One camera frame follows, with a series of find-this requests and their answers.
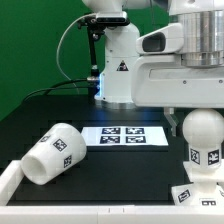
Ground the white marker sheet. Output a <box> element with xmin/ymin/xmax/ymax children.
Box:
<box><xmin>81</xmin><ymin>126</ymin><xmax>168</xmax><ymax>146</ymax></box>

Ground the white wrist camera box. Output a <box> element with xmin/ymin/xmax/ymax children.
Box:
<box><xmin>136</xmin><ymin>23</ymin><xmax>184</xmax><ymax>55</ymax></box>

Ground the white lamp base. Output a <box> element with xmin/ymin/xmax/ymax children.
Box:
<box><xmin>171</xmin><ymin>160</ymin><xmax>224</xmax><ymax>207</ymax></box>

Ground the black cable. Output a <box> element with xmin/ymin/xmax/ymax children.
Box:
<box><xmin>22</xmin><ymin>79</ymin><xmax>98</xmax><ymax>103</ymax></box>

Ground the white lamp shade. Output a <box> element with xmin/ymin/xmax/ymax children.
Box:
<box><xmin>21</xmin><ymin>123</ymin><xmax>87</xmax><ymax>185</ymax></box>

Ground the grey camera cable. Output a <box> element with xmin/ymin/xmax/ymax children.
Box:
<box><xmin>56</xmin><ymin>13</ymin><xmax>96</xmax><ymax>96</ymax></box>

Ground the black camera on stand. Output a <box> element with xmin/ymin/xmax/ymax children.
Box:
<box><xmin>77</xmin><ymin>12</ymin><xmax>130</xmax><ymax>96</ymax></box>

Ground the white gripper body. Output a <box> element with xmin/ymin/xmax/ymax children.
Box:
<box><xmin>131</xmin><ymin>55</ymin><xmax>224</xmax><ymax>108</ymax></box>

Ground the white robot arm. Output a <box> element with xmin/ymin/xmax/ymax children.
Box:
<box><xmin>82</xmin><ymin>0</ymin><xmax>224</xmax><ymax>126</ymax></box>

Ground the white lamp bulb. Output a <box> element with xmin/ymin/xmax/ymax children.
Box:
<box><xmin>182</xmin><ymin>109</ymin><xmax>224</xmax><ymax>172</ymax></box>

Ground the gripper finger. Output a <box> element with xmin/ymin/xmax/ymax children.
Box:
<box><xmin>164</xmin><ymin>107</ymin><xmax>179</xmax><ymax>136</ymax></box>

